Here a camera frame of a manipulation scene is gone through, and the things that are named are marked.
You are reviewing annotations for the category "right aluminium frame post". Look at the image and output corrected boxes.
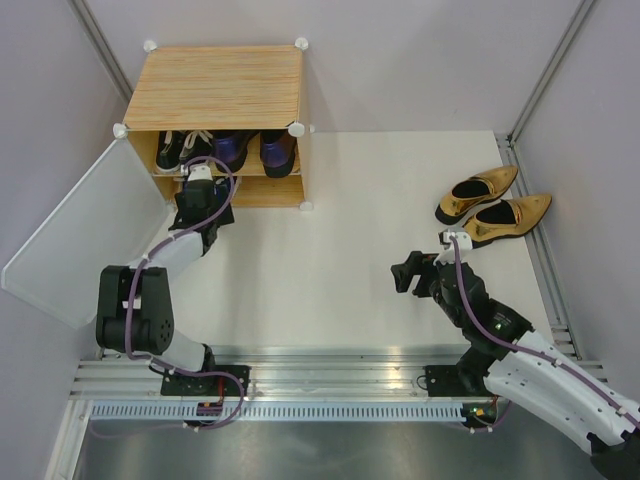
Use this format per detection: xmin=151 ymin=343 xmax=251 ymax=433
xmin=505 ymin=0 xmax=600 ymax=146

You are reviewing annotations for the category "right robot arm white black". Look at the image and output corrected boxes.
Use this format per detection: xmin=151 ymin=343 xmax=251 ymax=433
xmin=390 ymin=251 xmax=639 ymax=479

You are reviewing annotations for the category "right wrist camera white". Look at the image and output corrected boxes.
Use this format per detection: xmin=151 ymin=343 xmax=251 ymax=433
xmin=434 ymin=228 xmax=473 ymax=264

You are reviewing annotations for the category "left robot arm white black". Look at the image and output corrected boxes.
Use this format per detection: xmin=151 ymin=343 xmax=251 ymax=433
xmin=96 ymin=174 xmax=249 ymax=398

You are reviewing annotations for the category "gold loafer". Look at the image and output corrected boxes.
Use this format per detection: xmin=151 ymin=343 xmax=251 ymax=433
xmin=463 ymin=194 xmax=552 ymax=249
xmin=435 ymin=165 xmax=519 ymax=225

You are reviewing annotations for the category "black canvas sneaker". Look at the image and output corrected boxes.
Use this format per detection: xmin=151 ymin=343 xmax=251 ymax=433
xmin=179 ymin=130 xmax=214 ymax=165
xmin=155 ymin=131 xmax=186 ymax=173

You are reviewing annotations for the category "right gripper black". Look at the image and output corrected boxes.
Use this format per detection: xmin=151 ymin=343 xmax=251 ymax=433
xmin=390 ymin=250 xmax=465 ymax=328

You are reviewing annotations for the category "left aluminium frame post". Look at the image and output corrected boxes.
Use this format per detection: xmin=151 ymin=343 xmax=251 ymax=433
xmin=67 ymin=0 xmax=133 ymax=102

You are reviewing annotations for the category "white slotted cable duct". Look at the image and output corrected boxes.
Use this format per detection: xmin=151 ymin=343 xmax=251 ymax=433
xmin=91 ymin=401 xmax=466 ymax=423

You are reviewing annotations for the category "frosted white cabinet door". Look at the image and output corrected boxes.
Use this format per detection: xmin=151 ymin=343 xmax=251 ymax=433
xmin=1 ymin=140 xmax=167 ymax=329

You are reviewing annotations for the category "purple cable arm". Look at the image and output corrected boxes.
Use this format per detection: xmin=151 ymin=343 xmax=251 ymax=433
xmin=447 ymin=234 xmax=640 ymax=436
xmin=89 ymin=155 xmax=249 ymax=441

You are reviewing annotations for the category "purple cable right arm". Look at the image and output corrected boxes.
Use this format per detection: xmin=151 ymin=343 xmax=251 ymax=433
xmin=447 ymin=234 xmax=640 ymax=436

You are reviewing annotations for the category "purple loafer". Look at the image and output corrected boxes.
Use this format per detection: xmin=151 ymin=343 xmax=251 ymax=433
xmin=260 ymin=130 xmax=297 ymax=178
xmin=212 ymin=130 xmax=258 ymax=173

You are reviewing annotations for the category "wooden shoe cabinet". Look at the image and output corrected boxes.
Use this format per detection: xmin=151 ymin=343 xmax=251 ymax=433
xmin=113 ymin=37 xmax=313 ymax=210

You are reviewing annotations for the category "aluminium frame post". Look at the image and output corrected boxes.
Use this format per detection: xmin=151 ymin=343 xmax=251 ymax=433
xmin=505 ymin=0 xmax=600 ymax=146
xmin=67 ymin=0 xmax=133 ymax=102

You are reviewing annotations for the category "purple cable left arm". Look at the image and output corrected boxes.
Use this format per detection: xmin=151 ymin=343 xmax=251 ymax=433
xmin=89 ymin=155 xmax=249 ymax=441

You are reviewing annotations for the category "aluminium mounting rail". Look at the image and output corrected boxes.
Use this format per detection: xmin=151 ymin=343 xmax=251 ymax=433
xmin=70 ymin=345 xmax=467 ymax=402

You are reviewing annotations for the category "blue canvas sneaker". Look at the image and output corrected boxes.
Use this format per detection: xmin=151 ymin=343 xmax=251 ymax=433
xmin=214 ymin=176 xmax=237 ymax=203

